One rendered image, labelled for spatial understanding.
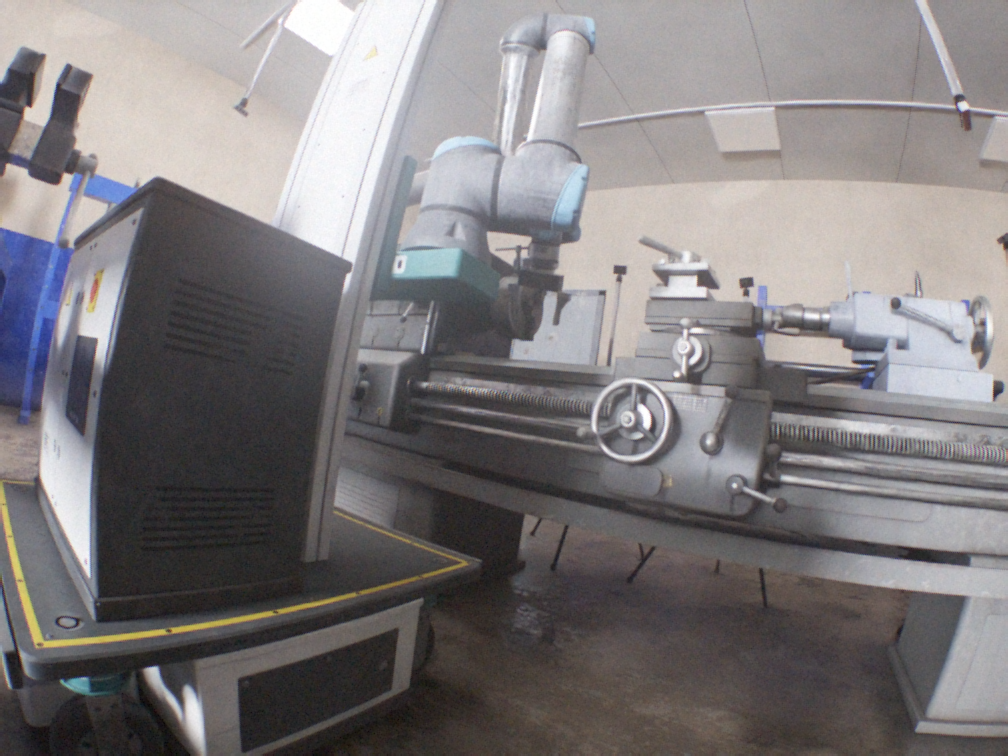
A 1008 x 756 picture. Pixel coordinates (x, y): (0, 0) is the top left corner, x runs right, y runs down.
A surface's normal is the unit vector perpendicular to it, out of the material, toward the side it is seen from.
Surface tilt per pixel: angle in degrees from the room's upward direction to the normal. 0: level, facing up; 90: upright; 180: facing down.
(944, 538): 90
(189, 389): 90
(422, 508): 90
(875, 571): 90
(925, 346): 66
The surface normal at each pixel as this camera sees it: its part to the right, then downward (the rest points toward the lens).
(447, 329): 0.81, 0.08
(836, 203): -0.56, -0.16
